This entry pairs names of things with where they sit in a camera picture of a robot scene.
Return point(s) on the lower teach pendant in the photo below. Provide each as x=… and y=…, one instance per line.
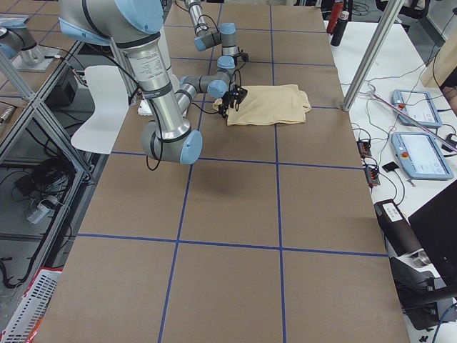
x=420, y=157

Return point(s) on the aluminium frame post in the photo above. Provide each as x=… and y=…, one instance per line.
x=382, y=29

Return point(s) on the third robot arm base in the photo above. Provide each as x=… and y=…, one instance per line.
x=22, y=50

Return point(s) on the white perforated basket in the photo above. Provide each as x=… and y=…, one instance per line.
x=26, y=320

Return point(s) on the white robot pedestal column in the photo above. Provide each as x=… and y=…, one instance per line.
x=144, y=109

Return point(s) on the cream long-sleeve printed shirt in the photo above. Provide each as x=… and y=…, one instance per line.
x=267, y=105

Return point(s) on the black monitor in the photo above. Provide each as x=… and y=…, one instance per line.
x=434, y=225

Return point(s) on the red water bottle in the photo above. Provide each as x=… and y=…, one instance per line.
x=336, y=10

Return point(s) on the black water bottle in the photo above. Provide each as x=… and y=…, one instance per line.
x=340, y=28

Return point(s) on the upper teach pendant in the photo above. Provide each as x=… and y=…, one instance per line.
x=418, y=105

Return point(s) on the black box with label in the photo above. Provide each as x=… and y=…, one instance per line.
x=396, y=228

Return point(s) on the small circuit board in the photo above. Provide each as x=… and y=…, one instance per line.
x=364, y=148

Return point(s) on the white plastic chair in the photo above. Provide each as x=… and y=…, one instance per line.
x=111, y=104

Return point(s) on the teach pendant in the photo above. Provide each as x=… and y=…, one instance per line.
x=418, y=105
x=420, y=157

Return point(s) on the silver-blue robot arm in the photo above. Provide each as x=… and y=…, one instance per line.
x=209, y=35
x=134, y=27

